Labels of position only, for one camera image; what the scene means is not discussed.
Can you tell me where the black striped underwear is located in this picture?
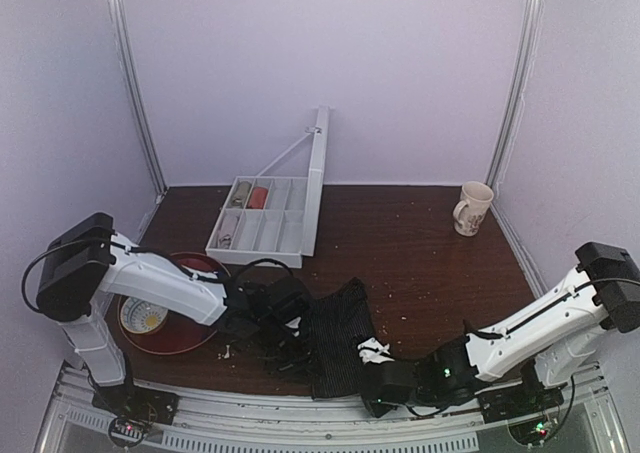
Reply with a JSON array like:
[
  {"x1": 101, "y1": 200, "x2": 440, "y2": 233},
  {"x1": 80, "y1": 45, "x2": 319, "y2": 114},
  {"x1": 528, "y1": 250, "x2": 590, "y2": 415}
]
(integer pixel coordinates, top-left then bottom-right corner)
[{"x1": 294, "y1": 277, "x2": 376, "y2": 400}]

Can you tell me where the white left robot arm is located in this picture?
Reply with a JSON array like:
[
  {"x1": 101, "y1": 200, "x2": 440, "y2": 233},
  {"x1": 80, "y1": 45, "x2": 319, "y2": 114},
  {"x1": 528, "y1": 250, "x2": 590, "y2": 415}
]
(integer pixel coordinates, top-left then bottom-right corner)
[{"x1": 24, "y1": 212, "x2": 313, "y2": 387}]

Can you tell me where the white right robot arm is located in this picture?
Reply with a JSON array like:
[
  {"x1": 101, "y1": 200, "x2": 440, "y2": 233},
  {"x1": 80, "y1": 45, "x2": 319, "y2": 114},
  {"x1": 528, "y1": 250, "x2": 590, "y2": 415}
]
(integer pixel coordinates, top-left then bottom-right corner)
[{"x1": 358, "y1": 242, "x2": 639, "y2": 418}]

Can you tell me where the round red tray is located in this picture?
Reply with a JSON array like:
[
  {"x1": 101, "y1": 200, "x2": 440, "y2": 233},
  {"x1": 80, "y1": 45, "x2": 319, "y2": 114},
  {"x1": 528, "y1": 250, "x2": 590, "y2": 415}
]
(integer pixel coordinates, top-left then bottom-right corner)
[{"x1": 118, "y1": 252, "x2": 229, "y2": 356}]

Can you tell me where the white compartment organizer box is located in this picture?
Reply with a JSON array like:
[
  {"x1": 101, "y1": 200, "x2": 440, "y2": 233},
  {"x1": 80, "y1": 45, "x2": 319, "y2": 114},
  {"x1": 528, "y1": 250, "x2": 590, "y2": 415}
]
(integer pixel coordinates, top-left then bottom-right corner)
[{"x1": 205, "y1": 106, "x2": 331, "y2": 269}]

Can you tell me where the grey folded cloth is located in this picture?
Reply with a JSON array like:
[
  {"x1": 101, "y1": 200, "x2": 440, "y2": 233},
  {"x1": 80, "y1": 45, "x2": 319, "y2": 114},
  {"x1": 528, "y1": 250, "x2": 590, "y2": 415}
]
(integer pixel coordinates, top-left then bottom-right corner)
[{"x1": 215, "y1": 213, "x2": 240, "y2": 249}]

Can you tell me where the red rolled cloth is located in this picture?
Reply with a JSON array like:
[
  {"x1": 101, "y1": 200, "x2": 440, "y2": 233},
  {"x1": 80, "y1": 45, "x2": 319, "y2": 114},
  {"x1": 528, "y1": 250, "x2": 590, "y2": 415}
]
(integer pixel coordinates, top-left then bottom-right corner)
[{"x1": 246, "y1": 186, "x2": 269, "y2": 210}]

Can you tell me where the beige rolled cloth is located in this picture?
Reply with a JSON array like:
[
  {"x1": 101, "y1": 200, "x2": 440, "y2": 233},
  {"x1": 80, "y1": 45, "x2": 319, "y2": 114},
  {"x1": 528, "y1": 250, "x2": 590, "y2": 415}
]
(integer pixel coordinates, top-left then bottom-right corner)
[{"x1": 228, "y1": 180, "x2": 253, "y2": 209}]

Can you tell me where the blue patterned bowl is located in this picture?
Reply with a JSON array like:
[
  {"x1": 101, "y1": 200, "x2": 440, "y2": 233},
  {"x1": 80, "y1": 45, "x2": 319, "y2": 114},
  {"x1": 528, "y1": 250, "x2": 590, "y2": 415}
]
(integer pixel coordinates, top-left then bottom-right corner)
[{"x1": 119, "y1": 298, "x2": 169, "y2": 335}]

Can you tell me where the cream floral mug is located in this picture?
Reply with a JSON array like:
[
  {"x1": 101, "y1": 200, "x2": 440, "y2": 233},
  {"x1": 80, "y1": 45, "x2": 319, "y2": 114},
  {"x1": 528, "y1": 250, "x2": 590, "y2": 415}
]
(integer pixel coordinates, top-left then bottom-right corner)
[{"x1": 452, "y1": 181, "x2": 494, "y2": 237}]

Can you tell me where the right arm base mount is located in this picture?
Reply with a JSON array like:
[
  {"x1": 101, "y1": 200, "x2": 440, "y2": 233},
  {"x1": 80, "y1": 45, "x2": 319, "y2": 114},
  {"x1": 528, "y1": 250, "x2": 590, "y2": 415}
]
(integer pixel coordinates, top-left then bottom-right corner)
[{"x1": 476, "y1": 359, "x2": 576, "y2": 449}]

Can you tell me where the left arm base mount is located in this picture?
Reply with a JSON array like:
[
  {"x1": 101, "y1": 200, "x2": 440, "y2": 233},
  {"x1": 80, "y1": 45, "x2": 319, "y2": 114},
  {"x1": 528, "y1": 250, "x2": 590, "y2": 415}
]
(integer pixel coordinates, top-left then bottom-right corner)
[{"x1": 88, "y1": 375, "x2": 179, "y2": 451}]

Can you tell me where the aluminium front rail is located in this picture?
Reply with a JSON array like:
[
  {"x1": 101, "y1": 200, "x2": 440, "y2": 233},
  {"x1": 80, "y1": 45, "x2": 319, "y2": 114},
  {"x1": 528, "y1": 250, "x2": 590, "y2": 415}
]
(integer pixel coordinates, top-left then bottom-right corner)
[{"x1": 34, "y1": 367, "x2": 616, "y2": 453}]

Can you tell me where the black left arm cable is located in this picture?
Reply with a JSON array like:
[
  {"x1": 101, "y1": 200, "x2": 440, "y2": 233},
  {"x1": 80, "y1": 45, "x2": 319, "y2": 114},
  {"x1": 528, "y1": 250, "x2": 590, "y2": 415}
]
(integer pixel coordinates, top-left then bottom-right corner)
[{"x1": 22, "y1": 237, "x2": 111, "y2": 314}]

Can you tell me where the left aluminium frame post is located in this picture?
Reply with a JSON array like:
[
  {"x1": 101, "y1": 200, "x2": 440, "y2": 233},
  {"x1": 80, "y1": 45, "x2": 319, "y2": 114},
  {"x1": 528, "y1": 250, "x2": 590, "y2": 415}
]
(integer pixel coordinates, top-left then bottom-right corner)
[{"x1": 107, "y1": 0, "x2": 168, "y2": 196}]

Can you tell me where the aluminium frame post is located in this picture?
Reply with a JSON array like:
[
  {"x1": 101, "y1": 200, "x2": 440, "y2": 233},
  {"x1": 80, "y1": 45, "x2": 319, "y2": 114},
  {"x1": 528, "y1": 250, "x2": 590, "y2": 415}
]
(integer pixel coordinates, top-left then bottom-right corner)
[
  {"x1": 107, "y1": 0, "x2": 168, "y2": 196},
  {"x1": 486, "y1": 0, "x2": 543, "y2": 192}
]

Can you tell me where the right aluminium frame post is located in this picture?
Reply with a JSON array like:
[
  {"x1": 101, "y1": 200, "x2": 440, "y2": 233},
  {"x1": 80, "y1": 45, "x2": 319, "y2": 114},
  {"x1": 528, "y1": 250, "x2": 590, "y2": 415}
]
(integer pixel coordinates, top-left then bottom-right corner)
[{"x1": 486, "y1": 0, "x2": 543, "y2": 192}]

